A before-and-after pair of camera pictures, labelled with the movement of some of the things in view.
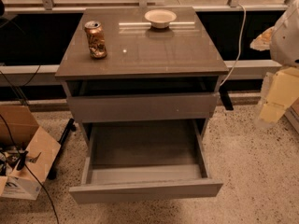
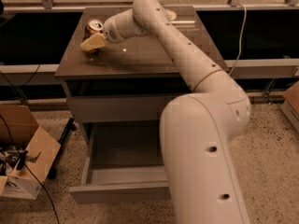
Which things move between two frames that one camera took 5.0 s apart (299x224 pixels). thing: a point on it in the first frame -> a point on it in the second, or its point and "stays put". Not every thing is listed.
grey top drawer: x=144 y=107 stays put
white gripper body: x=285 y=41 -> x=111 y=29
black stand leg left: x=69 y=127 stays put
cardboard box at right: x=291 y=113 stays put
